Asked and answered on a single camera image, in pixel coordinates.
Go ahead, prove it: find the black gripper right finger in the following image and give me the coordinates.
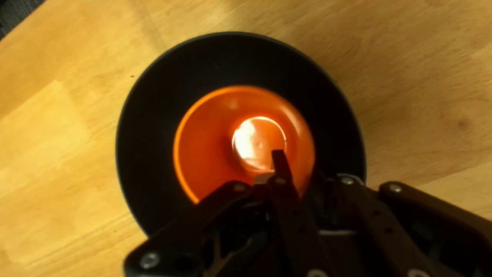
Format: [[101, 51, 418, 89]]
[[312, 172, 492, 277]]

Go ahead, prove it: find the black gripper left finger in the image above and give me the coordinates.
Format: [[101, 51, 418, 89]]
[[121, 149, 332, 277]]

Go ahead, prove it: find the orange plastic cup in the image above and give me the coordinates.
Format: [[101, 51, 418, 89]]
[[172, 84, 317, 206]]

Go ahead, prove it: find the black bowl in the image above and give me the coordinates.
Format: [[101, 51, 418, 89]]
[[115, 31, 367, 237]]

